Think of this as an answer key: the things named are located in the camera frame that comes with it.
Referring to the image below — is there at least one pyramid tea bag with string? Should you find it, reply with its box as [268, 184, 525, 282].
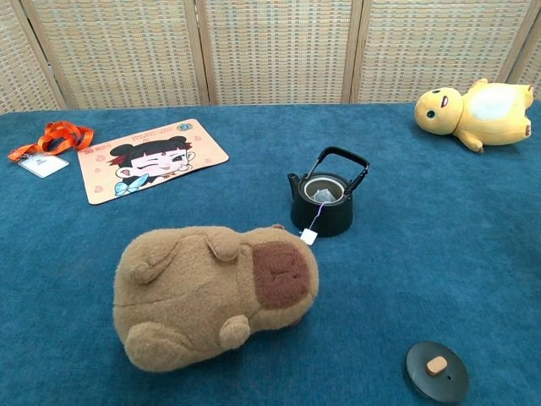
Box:
[298, 188, 337, 246]

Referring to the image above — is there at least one black teapot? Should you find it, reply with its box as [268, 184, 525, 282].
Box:
[287, 145, 371, 238]

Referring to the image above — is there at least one grey round disc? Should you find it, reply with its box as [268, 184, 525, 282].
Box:
[405, 341, 470, 403]

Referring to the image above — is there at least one pink cartoon girl mouse pad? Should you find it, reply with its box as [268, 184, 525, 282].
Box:
[77, 118, 231, 206]

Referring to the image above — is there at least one brown capybara plush toy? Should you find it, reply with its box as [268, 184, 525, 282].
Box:
[112, 223, 320, 373]

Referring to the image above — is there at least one blue carpet table cover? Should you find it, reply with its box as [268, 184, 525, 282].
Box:
[0, 101, 541, 406]

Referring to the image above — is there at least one woven rattan folding screen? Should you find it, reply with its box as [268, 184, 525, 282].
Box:
[0, 0, 541, 111]

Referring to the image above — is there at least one white ID badge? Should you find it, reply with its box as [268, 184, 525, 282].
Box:
[19, 151, 70, 178]

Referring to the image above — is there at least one yellow plush toy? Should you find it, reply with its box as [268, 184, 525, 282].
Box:
[413, 78, 534, 153]

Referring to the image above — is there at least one orange lanyard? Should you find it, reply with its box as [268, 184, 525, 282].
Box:
[7, 121, 96, 162]

